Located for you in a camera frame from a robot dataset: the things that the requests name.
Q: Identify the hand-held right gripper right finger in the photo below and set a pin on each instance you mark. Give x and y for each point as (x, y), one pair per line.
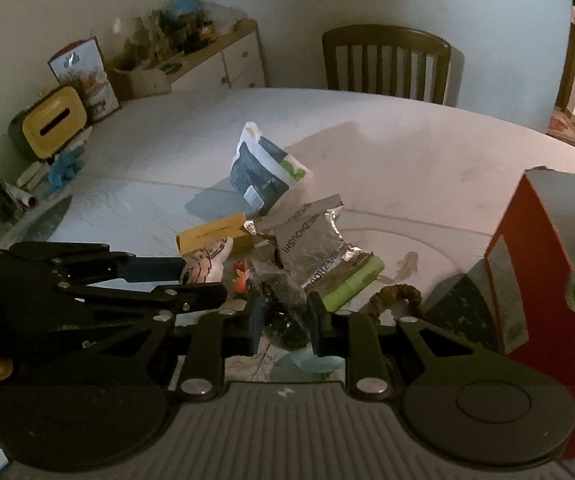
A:
(317, 327)

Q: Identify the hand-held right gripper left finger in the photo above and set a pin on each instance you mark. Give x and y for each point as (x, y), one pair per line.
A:
(256, 325)

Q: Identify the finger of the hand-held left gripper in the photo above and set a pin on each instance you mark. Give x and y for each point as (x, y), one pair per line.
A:
(157, 270)
(202, 296)

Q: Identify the dark bag of beads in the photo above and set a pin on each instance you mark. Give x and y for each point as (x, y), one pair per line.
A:
(282, 325)

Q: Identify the white cartoon print pouch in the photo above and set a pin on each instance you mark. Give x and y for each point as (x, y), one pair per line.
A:
(207, 260)

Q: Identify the silver foil bag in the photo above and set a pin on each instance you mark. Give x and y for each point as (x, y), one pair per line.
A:
(312, 245)

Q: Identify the red and white cardboard box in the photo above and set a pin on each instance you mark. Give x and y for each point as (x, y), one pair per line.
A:
(542, 240)

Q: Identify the light blue wrapper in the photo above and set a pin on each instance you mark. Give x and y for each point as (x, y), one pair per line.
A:
(312, 361)

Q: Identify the small orange toy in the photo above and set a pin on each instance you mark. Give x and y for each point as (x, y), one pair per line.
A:
(240, 280)

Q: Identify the light green tube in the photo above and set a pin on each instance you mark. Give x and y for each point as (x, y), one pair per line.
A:
(357, 282)

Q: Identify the white rolled tube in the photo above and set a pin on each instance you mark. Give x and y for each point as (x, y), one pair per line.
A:
(24, 195)

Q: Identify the blue plush toy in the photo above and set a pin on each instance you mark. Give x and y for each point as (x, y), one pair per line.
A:
(67, 170)

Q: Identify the blue and white snack pouch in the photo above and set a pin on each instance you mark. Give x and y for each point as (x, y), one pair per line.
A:
(262, 170)

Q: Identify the yellow and green tissue box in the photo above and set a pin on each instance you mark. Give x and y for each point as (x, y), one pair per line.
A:
(54, 122)

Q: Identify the open cardboard box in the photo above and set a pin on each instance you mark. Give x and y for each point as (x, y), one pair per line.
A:
(137, 77)

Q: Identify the white and wood sideboard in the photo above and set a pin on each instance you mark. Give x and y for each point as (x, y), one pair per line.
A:
(237, 65)

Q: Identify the pile of colourful toys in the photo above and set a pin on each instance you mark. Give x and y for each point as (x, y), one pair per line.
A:
(182, 22)

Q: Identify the wooden chair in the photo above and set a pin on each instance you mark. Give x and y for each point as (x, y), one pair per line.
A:
(387, 60)

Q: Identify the patterned floor rug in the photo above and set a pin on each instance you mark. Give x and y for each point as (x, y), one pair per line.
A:
(565, 125)

